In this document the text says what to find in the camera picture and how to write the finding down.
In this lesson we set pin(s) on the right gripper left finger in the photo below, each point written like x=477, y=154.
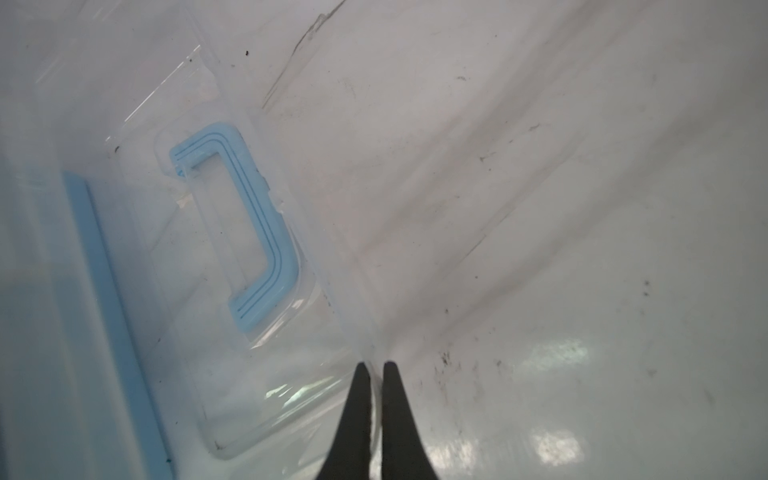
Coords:
x=349, y=455

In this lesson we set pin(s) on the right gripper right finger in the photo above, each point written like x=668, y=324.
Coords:
x=403, y=454

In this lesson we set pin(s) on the blue plastic tool box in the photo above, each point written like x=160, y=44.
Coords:
x=161, y=312

